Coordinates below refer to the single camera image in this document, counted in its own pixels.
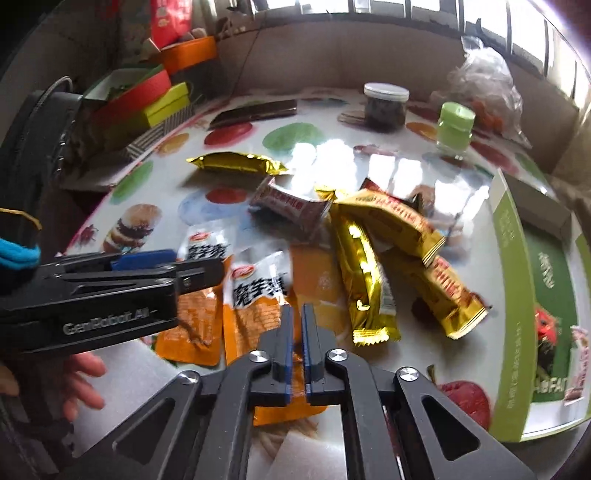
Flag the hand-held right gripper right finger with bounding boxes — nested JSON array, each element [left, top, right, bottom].
[[302, 304, 539, 480]]

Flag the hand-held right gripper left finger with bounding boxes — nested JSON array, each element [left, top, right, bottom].
[[55, 305, 296, 480]]

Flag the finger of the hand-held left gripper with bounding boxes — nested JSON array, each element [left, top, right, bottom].
[[65, 257, 227, 297], [55, 249, 179, 274]]

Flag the shiny gold snack packet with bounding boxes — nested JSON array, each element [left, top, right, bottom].
[[330, 210, 402, 346]]

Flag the white red snack packet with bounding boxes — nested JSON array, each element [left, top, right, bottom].
[[248, 176, 334, 232], [564, 325, 591, 408]]

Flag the gold red snack packet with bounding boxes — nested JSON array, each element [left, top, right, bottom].
[[390, 249, 489, 341], [331, 189, 447, 267]]

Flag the green cardboard box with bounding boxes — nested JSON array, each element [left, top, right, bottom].
[[488, 170, 591, 445]]

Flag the person's left hand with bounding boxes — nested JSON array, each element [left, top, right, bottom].
[[62, 352, 108, 422]]

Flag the blue elastic band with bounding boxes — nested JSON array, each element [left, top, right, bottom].
[[0, 237, 42, 280]]

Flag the plain gold snack packet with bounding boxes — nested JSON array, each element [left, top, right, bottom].
[[187, 152, 288, 177]]

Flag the striped box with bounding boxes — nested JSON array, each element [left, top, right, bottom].
[[124, 121, 168, 161]]

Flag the yellow green box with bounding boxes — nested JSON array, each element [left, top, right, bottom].
[[137, 82, 194, 128]]

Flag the fruit print tablecloth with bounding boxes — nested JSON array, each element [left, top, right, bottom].
[[65, 87, 591, 480]]

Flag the dark flat phone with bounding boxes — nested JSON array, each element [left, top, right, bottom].
[[209, 99, 299, 131]]

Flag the dark red snack packet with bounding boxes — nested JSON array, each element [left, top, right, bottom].
[[359, 178, 435, 217]]

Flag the orange box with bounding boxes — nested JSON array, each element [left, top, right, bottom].
[[159, 36, 219, 75]]

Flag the red snack bag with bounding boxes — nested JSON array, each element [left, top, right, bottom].
[[150, 0, 195, 50]]

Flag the white lid clear jar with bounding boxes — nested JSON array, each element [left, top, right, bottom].
[[362, 82, 410, 133]]

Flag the green lid jar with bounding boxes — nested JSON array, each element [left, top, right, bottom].
[[435, 102, 476, 156]]

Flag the clear plastic bag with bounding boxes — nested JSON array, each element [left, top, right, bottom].
[[430, 36, 533, 149]]

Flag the barred window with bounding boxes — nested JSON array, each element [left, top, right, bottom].
[[249, 0, 591, 112]]

